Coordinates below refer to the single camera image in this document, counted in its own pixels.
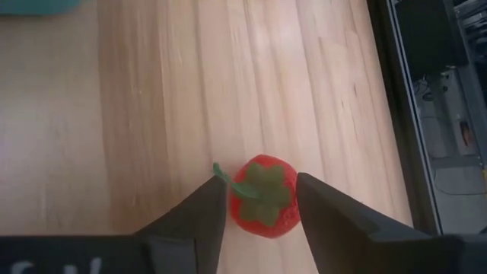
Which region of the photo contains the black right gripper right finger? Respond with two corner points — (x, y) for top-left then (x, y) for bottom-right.
(295, 172), (434, 274)

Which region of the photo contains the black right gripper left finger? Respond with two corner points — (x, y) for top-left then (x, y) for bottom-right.
(132, 174), (228, 274)

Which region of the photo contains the red toy strawberry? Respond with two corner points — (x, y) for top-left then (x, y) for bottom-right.
(212, 154), (301, 240)

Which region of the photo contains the teal plastic bin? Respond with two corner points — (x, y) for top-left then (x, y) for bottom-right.
(0, 0), (83, 17)

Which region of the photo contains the black table frame rail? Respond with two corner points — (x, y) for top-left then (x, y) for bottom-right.
(365, 0), (443, 236)

